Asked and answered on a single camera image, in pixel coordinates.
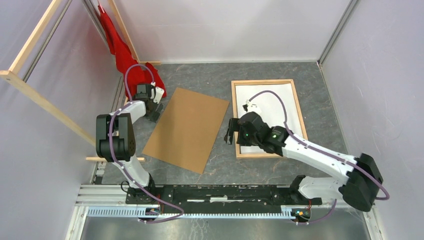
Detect light wooden picture frame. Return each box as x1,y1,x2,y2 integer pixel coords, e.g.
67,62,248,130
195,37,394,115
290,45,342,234
230,79,309,159

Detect brown hardboard backing board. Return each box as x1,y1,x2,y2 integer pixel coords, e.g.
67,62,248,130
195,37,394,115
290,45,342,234
142,87,230,174

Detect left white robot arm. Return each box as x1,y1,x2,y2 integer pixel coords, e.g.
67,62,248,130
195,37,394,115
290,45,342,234
95,83,165,204

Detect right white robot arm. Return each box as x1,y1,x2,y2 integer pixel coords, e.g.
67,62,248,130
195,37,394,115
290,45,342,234
224,112,388,212

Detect red cloth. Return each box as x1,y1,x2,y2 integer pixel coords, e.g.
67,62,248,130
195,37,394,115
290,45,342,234
98,4,166,98

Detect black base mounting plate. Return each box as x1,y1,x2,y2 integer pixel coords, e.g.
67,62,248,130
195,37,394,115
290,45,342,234
125,184,323,214

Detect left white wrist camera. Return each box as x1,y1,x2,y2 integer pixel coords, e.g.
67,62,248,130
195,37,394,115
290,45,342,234
150,82,165,104

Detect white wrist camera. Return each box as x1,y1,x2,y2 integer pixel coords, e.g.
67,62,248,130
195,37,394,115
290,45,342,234
242,100,262,115
150,82,165,104

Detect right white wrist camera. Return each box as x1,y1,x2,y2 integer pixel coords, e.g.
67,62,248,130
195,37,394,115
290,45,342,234
242,100,262,115

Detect white slotted cable duct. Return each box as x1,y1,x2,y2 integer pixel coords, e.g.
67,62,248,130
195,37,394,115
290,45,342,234
87,206,295,220

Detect large wooden rack frame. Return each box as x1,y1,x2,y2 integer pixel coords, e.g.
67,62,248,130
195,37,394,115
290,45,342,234
0,0,163,163

